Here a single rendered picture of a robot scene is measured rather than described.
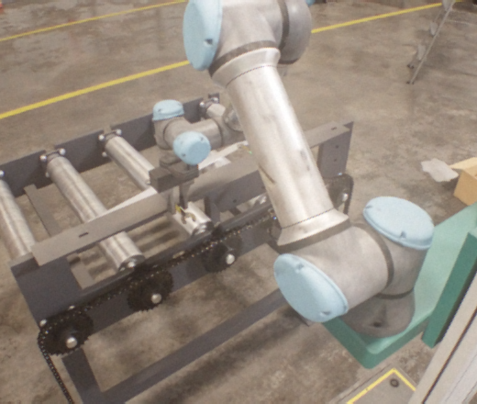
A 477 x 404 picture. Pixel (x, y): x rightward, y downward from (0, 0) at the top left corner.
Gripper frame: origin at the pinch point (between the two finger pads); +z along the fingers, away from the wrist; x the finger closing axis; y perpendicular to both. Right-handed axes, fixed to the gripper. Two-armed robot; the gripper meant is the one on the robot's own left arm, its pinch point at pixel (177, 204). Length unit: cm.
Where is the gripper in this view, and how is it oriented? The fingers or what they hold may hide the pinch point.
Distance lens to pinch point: 128.5
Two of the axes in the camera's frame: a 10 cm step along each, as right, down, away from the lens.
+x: -8.0, 3.7, -4.7
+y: -6.0, -4.9, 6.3
